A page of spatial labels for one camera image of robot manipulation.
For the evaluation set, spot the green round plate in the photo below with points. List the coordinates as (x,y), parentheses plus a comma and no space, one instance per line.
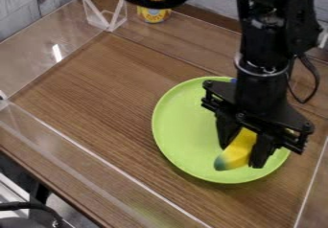
(185,134)

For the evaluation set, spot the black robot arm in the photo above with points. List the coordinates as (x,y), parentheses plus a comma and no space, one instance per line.
(280,30)

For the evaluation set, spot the clear acrylic tray wall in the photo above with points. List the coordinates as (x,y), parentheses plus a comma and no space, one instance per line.
(94,103)

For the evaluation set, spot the yellow toy banana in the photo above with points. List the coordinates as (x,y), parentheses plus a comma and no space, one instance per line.
(234,156)

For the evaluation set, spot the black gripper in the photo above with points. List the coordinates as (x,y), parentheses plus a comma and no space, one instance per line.
(254,104)

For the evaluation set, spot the black metal table bracket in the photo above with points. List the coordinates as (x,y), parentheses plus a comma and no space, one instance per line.
(39,194)

